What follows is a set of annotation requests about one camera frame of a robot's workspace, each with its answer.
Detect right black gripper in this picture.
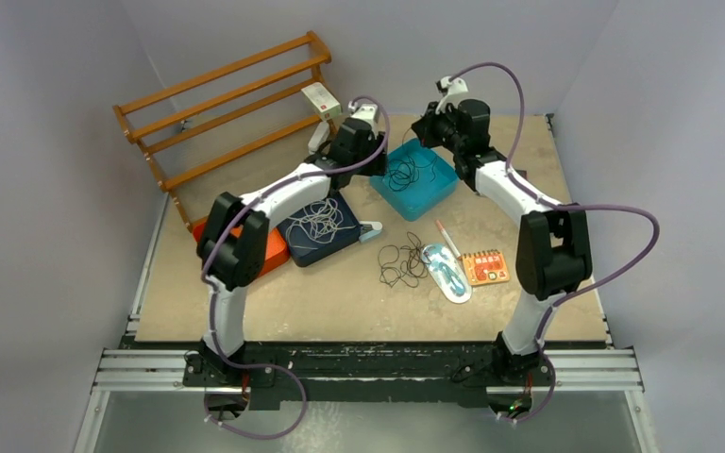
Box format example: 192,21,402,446
412,101,465,155

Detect brown cable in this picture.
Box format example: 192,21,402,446
384,125,445,195

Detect white cable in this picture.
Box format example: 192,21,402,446
284,198,346,248

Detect cable bundle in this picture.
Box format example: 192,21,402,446
378,232,431,290

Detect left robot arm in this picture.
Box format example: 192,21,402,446
196,117,390,386

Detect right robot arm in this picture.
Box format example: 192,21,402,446
412,99,592,384

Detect white cardboard box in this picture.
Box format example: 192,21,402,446
301,82,343,122

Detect teal square tray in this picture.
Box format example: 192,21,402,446
369,138,459,222

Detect white blue small device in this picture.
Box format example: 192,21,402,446
359,221,383,243

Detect dark blue square tray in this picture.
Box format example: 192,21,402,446
277,193,360,267

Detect wooden shelf rack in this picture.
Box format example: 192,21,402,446
112,31,336,231

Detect orange white pen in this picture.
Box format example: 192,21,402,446
435,220,462,260

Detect orange square tray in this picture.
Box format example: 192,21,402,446
192,217,290,277

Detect orange small notebook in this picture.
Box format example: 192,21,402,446
462,249,511,287

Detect toothbrush blister pack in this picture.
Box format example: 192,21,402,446
420,243,473,304

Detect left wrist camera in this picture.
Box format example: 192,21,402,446
347,100,379,135

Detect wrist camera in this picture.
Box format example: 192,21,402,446
435,76,469,114
347,100,379,135

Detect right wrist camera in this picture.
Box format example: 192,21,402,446
435,76,469,114

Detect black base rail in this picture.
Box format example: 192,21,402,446
183,340,552,411

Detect aluminium frame rails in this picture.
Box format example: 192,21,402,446
76,190,659,452

